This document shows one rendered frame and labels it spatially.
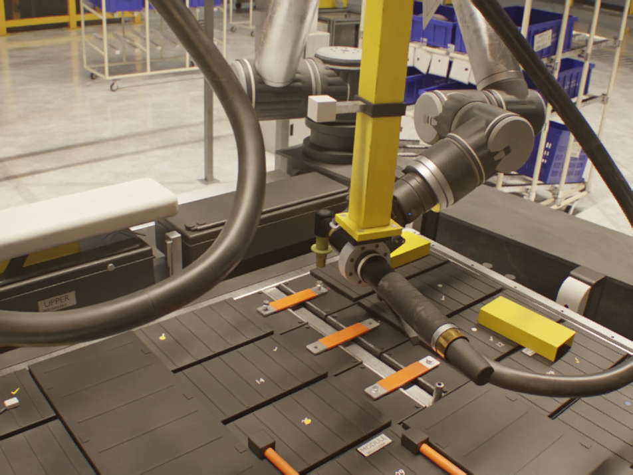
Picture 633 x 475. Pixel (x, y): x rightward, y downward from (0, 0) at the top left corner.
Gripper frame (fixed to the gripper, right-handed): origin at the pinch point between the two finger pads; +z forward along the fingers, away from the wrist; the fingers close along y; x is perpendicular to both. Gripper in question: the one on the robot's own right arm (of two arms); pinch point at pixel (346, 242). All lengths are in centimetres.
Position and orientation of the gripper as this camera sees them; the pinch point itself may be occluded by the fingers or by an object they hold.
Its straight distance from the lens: 115.9
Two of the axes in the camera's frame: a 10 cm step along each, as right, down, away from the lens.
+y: 4.0, 7.1, 5.8
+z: -8.2, 5.6, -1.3
